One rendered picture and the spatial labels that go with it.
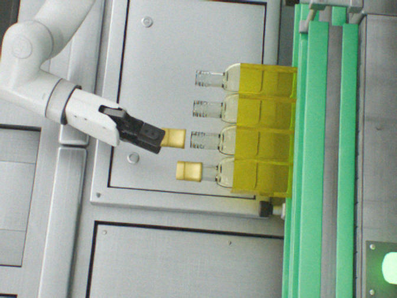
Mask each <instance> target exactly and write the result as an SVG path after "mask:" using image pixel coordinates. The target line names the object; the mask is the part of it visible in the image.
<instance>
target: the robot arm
mask: <svg viewBox="0 0 397 298"><path fill-rule="evenodd" d="M95 2H96V0H46V2H45V4H44V5H43V6H42V8H41V9H40V10H39V12H38V14H37V15H35V17H34V18H33V19H32V20H28V21H24V22H19V23H16V24H14V25H13V26H11V27H9V28H8V29H7V31H6V33H5V35H4V39H3V43H2V53H1V62H0V99H2V100H5V101H7V102H9V103H13V104H14V105H17V106H20V107H21V108H24V109H26V110H28V111H30V112H33V113H35V114H38V115H41V116H43V117H45V118H48V119H51V120H53V121H55V122H56V123H59V124H62V125H64V126H65V125H67V124H70V125H71V126H73V127H75V128H77V129H79V130H81V131H83V132H85V133H87V134H89V135H91V136H93V137H96V138H98V140H101V141H103V142H105V143H107V144H109V145H112V146H114V147H117V146H118V145H119V143H120V142H119V140H121V141H123V142H127V143H130V144H133V145H135V146H138V147H140V148H143V149H144V150H147V151H150V152H152V153H155V154H158V153H159V152H160V149H161V147H160V145H161V142H162V140H163V138H164V135H165V131H164V130H163V129H161V128H158V127H155V126H153V125H151V124H147V123H146V122H145V123H144V122H143V121H141V120H139V119H136V118H135V117H134V116H130V115H129V114H128V113H127V110H126V108H124V107H123V106H121V105H119V104H117V103H114V102H112V101H109V100H108V99H106V98H103V97H101V96H97V95H94V94H92V93H89V92H85V91H83V90H82V87H81V86H79V85H77V84H76V83H73V82H71V81H69V80H66V79H63V78H61V77H58V76H56V75H54V74H51V73H48V72H47V71H45V70H43V69H41V65H42V64H43V63H44V62H45V61H47V60H49V59H52V58H54V57H56V56H58V54H59V53H60V52H61V51H62V50H63V48H65V46H66V45H67V43H68V42H69V41H70V40H71V38H73V36H74V35H75V33H76V32H77V30H78V29H79V28H80V26H81V25H82V23H83V21H84V19H85V18H86V16H87V15H88V13H89V11H90V10H91V9H92V7H93V5H94V3H95ZM122 131H123V132H122Z"/></svg>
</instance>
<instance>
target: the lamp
mask: <svg viewBox="0 0 397 298"><path fill-rule="evenodd" d="M383 274H384V278H385V280H386V281H388V282H389V283H396V284H397V253H395V252H391V253H389V254H387V255H386V257H385V259H384V261H383Z"/></svg>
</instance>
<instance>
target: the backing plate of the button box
mask: <svg viewBox="0 0 397 298"><path fill-rule="evenodd" d="M391 252H395V253H397V243H393V242H378V241H366V269H365V298H397V284H396V283H389V282H388V281H386V280H385V278H384V274H383V261H384V259H385V257H386V255H387V254H389V253H391Z"/></svg>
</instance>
